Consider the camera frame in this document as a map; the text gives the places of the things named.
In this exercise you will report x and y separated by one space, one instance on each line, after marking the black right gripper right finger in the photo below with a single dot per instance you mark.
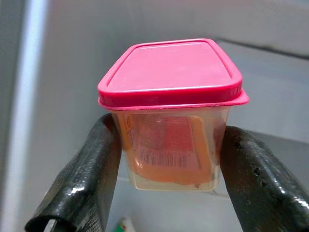
260 188

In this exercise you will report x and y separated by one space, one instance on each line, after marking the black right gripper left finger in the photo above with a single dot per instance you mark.
82 183

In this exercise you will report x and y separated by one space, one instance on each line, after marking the orange sauce packet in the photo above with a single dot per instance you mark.
169 149

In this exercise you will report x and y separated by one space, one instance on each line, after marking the clear container pink lid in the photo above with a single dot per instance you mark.
169 72

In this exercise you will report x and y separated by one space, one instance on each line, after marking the white green tube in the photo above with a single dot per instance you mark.
124 226

